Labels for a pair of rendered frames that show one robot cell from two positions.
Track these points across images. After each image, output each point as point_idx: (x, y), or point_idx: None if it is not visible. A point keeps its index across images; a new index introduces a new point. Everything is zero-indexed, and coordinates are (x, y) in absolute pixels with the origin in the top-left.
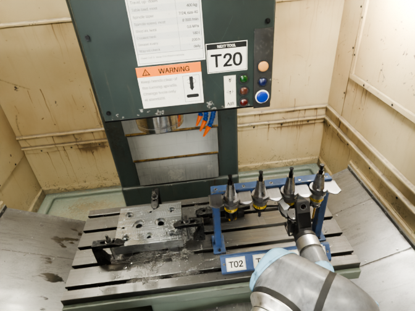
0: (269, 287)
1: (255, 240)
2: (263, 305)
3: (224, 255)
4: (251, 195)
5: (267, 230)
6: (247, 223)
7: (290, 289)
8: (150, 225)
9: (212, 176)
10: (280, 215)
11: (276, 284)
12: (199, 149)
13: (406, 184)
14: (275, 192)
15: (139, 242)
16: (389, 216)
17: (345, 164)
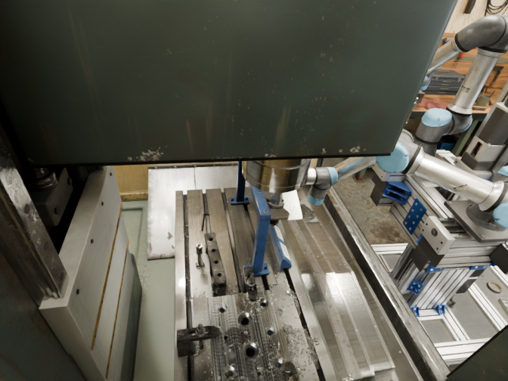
0: (416, 149)
1: (249, 240)
2: (422, 156)
3: (282, 255)
4: None
5: (236, 230)
6: (225, 245)
7: (413, 143)
8: (252, 332)
9: (132, 277)
10: (217, 219)
11: (413, 146)
12: (122, 254)
13: None
14: None
15: (283, 340)
16: (218, 163)
17: (140, 169)
